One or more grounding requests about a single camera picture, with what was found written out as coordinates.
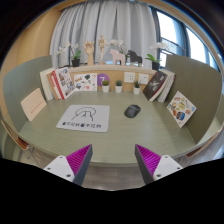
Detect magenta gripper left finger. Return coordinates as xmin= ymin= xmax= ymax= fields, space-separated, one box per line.
xmin=44 ymin=145 xmax=93 ymax=186

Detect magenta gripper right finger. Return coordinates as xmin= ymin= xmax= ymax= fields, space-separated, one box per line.
xmin=135 ymin=144 xmax=182 ymax=184

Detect white printed mouse pad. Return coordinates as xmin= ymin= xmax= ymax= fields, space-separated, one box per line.
xmin=56 ymin=105 xmax=110 ymax=132

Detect dark grey computer mouse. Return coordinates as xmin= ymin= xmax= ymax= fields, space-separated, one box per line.
xmin=124 ymin=104 xmax=141 ymax=118

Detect colourful sticker card right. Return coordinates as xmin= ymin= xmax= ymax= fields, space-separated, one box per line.
xmin=167 ymin=91 xmax=196 ymax=127

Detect beige card on left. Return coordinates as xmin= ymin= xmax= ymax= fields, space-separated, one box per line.
xmin=21 ymin=88 xmax=47 ymax=121

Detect small potted plant right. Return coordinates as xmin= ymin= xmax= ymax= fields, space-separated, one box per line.
xmin=133 ymin=81 xmax=140 ymax=95

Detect small potted plant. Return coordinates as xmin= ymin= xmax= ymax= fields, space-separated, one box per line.
xmin=102 ymin=80 xmax=110 ymax=93
xmin=133 ymin=81 xmax=140 ymax=95
xmin=115 ymin=80 xmax=123 ymax=93

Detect dark book leaning right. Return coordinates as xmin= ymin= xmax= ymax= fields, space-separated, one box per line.
xmin=143 ymin=71 xmax=167 ymax=102

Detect white books far left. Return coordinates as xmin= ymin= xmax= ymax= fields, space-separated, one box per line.
xmin=40 ymin=68 xmax=54 ymax=101

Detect white sticker postcard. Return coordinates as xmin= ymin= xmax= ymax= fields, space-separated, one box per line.
xmin=74 ymin=73 xmax=97 ymax=91

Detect red illustrated book left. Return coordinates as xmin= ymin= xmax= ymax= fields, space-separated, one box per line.
xmin=52 ymin=67 xmax=75 ymax=99

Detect small potted plant middle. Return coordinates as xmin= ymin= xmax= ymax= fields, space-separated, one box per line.
xmin=115 ymin=80 xmax=123 ymax=93

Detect small potted plant left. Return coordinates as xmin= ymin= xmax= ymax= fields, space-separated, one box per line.
xmin=102 ymin=80 xmax=110 ymax=93

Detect white books behind dark book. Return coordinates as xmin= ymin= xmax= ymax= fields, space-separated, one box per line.
xmin=157 ymin=69 xmax=175 ymax=103

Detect green desk partition right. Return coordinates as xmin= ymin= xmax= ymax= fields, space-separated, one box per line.
xmin=165 ymin=55 xmax=222 ymax=143

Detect green desk partition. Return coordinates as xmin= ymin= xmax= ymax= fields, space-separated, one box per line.
xmin=165 ymin=55 xmax=222 ymax=143
xmin=3 ymin=56 xmax=52 ymax=132

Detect purple round number sign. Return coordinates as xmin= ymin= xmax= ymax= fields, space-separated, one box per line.
xmin=97 ymin=73 xmax=110 ymax=87

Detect wooden shelf back board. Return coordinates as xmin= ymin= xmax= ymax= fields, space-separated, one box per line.
xmin=69 ymin=65 xmax=155 ymax=91

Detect green desk partition left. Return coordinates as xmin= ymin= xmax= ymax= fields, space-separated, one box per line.
xmin=3 ymin=56 xmax=52 ymax=132

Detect white orchid black pot left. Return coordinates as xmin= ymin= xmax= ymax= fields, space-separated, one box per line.
xmin=57 ymin=42 xmax=81 ymax=67

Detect white orchid black pot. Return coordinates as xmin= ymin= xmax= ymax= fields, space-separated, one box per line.
xmin=146 ymin=42 xmax=169 ymax=71
xmin=57 ymin=42 xmax=81 ymax=67

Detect black wooden horse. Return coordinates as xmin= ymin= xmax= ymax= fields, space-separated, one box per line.
xmin=128 ymin=50 xmax=142 ymax=64

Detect pink wooden horse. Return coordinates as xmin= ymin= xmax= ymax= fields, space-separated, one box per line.
xmin=110 ymin=49 xmax=126 ymax=66

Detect white orchid black pot right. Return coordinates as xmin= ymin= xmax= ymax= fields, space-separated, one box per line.
xmin=146 ymin=42 xmax=169 ymax=71

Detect wooden hand model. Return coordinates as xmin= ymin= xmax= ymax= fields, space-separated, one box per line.
xmin=84 ymin=41 xmax=94 ymax=66

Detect wooden mannequin figure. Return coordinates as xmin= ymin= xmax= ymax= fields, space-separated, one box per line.
xmin=98 ymin=34 xmax=108 ymax=64

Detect white orchid middle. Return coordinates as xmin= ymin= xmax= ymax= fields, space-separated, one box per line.
xmin=110 ymin=39 xmax=125 ymax=54

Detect grey curtain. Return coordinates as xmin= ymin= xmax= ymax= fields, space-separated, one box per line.
xmin=50 ymin=0 xmax=157 ymax=67

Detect white wall socket right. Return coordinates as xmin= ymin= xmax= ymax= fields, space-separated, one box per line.
xmin=138 ymin=73 xmax=149 ymax=84

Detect white wall socket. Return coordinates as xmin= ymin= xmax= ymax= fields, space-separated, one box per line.
xmin=124 ymin=72 xmax=135 ymax=83
xmin=138 ymin=73 xmax=149 ymax=84

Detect white wall socket left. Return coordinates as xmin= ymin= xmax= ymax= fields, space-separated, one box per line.
xmin=124 ymin=72 xmax=135 ymax=83

